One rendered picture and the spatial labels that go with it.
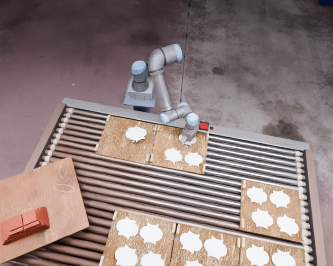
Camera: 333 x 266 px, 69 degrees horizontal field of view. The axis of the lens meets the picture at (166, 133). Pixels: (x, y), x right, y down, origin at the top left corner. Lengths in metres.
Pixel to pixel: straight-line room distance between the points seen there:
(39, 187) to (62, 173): 0.16
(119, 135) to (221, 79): 2.13
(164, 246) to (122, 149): 0.74
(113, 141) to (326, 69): 3.55
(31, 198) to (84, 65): 2.44
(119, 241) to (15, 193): 0.72
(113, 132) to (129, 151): 0.21
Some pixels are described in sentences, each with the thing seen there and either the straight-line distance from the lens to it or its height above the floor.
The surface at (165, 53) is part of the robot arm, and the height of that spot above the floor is 1.53.
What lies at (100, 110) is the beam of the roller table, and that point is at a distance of 2.10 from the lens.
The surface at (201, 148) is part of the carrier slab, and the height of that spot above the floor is 0.94.
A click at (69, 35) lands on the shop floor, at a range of 4.37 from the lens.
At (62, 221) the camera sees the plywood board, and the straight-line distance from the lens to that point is 1.68.
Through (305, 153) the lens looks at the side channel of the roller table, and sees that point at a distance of 2.17.
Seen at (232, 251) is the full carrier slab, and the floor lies 0.94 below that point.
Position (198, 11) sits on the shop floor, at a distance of 4.79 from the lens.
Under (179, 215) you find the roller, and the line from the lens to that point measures 1.72.
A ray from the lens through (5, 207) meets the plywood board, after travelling 1.84.
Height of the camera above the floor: 2.60
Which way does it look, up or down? 60 degrees down
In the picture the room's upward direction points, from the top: 5 degrees clockwise
